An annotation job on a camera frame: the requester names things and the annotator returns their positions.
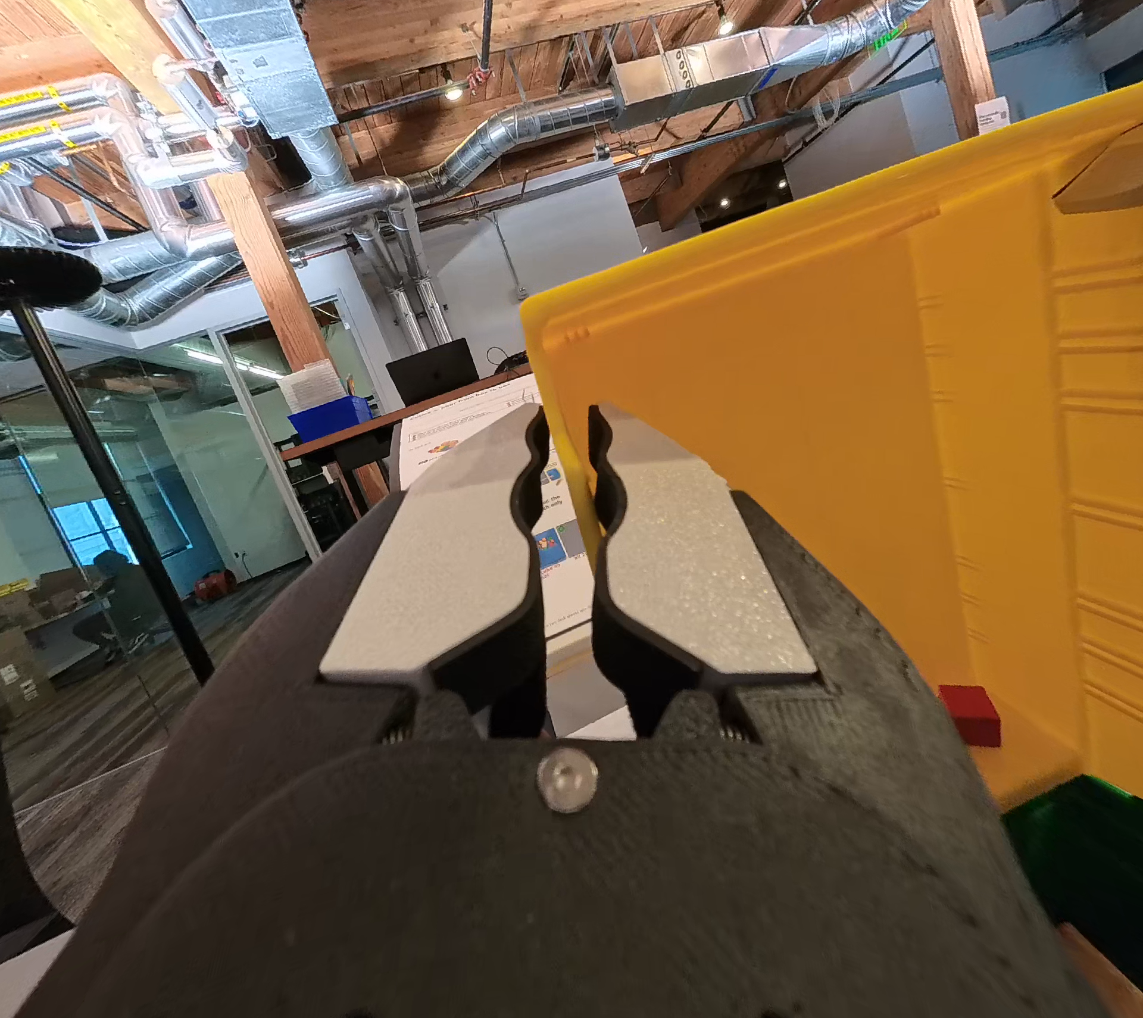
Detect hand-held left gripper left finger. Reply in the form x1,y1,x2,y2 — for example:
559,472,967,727
318,404,548,739

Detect silver insulated pipes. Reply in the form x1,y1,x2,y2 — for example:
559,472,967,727
384,210,455,354

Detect black laptop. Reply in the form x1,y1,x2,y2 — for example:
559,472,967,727
386,338,482,407

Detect dark chair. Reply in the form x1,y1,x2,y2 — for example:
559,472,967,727
0,754,77,939

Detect stack of clear containers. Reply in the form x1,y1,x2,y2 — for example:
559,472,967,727
281,361,346,416

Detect stack of cardboard boxes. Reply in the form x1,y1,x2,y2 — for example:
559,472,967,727
0,580,57,725

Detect yellow plastic box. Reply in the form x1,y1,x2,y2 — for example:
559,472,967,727
520,82,1143,814

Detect green plastic box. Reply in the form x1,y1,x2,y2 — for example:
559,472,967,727
1000,775,1143,952

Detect wooden pillar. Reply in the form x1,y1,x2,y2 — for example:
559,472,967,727
929,0,997,141
205,170,394,505

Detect black round-base stand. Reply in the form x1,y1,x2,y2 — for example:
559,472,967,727
0,245,217,687

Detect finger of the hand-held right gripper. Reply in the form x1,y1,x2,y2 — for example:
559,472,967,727
1054,125,1143,216

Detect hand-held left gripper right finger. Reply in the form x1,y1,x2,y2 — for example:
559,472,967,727
588,404,819,739

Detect brown wooden desk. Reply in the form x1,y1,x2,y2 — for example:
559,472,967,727
281,370,537,519

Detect blue plastic bin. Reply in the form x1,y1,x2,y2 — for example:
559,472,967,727
288,395,376,445

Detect red wooden cube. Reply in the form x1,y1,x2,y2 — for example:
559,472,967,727
938,684,1003,748

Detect printed instruction poster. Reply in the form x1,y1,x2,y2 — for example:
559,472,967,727
397,371,598,642

